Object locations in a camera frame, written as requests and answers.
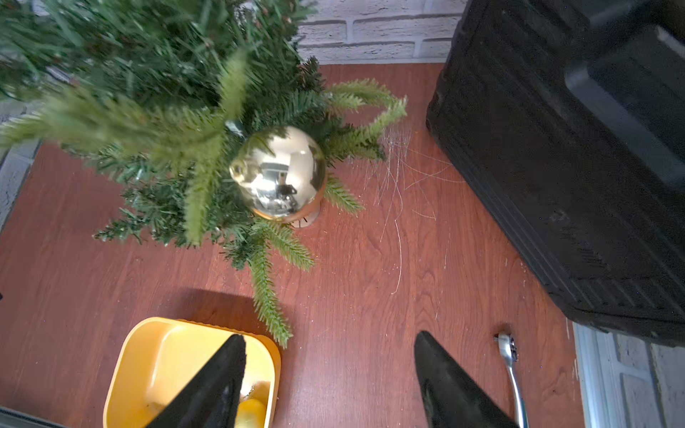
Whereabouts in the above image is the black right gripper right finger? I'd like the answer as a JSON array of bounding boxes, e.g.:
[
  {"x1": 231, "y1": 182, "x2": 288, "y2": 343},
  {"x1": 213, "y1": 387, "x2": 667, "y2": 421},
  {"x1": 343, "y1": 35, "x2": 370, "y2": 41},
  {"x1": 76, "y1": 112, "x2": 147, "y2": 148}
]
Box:
[{"x1": 414, "y1": 331, "x2": 517, "y2": 427}]

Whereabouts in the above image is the black plastic tool case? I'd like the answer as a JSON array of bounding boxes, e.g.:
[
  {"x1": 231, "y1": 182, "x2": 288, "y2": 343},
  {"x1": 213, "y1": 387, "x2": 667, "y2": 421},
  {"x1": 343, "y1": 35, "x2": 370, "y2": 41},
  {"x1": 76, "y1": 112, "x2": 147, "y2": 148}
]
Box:
[{"x1": 426, "y1": 1, "x2": 684, "y2": 346}]

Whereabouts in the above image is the small green christmas tree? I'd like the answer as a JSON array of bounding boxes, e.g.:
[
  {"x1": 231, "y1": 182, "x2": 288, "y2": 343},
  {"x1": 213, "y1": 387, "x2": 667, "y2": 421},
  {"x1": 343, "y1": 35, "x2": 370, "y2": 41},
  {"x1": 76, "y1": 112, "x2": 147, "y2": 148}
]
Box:
[{"x1": 1, "y1": 1, "x2": 407, "y2": 346}]

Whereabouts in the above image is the metal spoon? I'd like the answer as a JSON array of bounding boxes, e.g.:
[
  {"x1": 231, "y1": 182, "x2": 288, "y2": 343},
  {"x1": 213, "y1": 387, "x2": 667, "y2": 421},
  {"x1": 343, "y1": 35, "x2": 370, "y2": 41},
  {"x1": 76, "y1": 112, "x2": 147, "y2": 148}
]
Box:
[{"x1": 495, "y1": 332, "x2": 529, "y2": 428}]

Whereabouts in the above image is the shiny gold ball ornament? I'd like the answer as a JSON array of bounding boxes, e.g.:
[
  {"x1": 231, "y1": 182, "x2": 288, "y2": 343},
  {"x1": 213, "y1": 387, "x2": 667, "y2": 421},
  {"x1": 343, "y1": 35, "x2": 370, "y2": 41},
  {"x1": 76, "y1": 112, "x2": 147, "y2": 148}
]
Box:
[{"x1": 229, "y1": 127, "x2": 328, "y2": 228}]

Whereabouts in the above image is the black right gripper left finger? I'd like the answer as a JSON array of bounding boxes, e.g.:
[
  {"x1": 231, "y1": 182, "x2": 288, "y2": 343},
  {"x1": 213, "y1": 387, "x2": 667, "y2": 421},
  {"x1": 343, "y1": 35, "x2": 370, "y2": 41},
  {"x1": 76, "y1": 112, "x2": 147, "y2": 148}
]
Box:
[{"x1": 147, "y1": 335, "x2": 246, "y2": 428}]

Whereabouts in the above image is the matte gold ball ornament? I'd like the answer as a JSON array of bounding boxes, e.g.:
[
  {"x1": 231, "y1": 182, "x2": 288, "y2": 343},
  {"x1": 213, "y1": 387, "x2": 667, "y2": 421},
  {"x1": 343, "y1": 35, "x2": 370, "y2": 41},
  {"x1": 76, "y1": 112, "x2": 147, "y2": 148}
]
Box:
[{"x1": 235, "y1": 399, "x2": 267, "y2": 428}]

